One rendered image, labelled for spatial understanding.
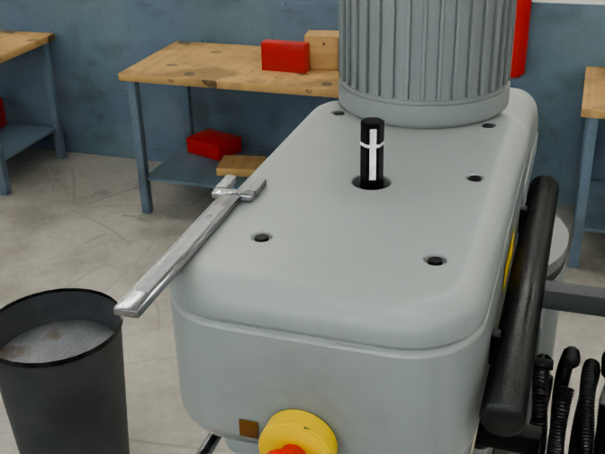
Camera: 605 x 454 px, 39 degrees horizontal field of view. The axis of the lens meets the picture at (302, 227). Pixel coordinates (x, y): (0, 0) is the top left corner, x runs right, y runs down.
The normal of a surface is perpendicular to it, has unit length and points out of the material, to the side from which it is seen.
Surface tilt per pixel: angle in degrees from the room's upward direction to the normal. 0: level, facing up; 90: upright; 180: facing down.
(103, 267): 0
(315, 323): 81
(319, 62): 90
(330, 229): 0
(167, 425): 0
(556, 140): 90
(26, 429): 93
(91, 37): 90
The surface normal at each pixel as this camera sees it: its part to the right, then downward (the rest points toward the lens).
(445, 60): 0.12, 0.44
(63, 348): -0.03, -0.90
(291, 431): -0.31, 0.43
